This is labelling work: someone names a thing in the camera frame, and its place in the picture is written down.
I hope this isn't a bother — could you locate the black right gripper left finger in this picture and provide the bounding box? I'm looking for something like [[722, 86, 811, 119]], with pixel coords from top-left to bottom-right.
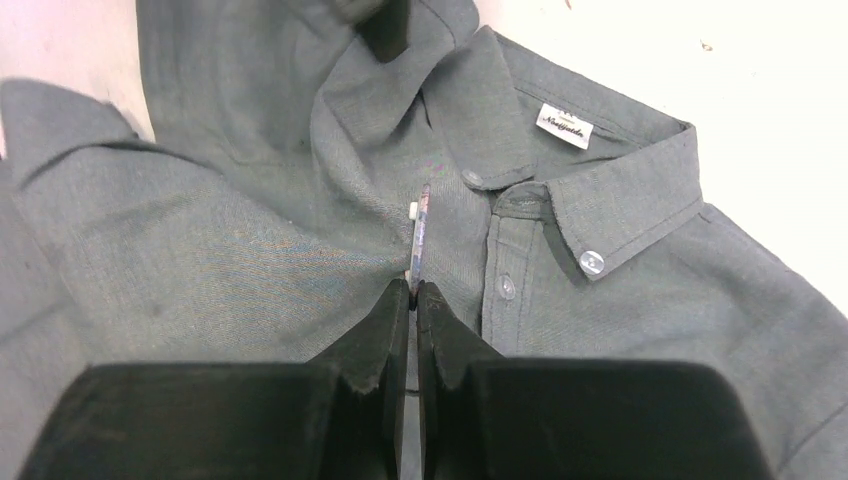
[[20, 279, 410, 479]]

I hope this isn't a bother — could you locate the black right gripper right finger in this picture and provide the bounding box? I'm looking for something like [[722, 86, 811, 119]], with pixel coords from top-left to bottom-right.
[[417, 282, 773, 479]]

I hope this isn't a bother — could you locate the grey button-up shirt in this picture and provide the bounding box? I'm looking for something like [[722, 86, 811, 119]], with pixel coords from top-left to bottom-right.
[[1, 1, 847, 479]]

